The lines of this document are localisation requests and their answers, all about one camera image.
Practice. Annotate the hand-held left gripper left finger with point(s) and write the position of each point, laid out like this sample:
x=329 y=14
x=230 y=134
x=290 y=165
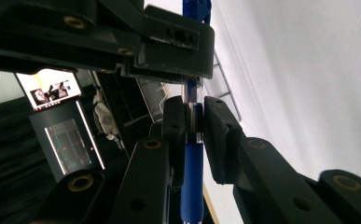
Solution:
x=175 y=124

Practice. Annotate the white headset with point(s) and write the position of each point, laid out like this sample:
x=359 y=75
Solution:
x=105 y=119

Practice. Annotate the black curtain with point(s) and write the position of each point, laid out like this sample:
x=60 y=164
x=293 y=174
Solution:
x=7 y=161

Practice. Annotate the clear acrylic pen holder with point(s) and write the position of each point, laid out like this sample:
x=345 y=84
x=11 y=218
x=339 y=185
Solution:
x=223 y=84

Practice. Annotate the monitor with dark screen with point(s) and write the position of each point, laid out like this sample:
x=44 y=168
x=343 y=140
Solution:
x=66 y=143

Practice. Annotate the monitor with bright screen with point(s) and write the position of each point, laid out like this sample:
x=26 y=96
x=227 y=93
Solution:
x=49 y=88

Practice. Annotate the blue pen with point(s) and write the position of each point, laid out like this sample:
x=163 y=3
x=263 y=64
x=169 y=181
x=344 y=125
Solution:
x=192 y=161

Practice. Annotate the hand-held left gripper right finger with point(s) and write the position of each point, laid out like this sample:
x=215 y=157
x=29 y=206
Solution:
x=223 y=140

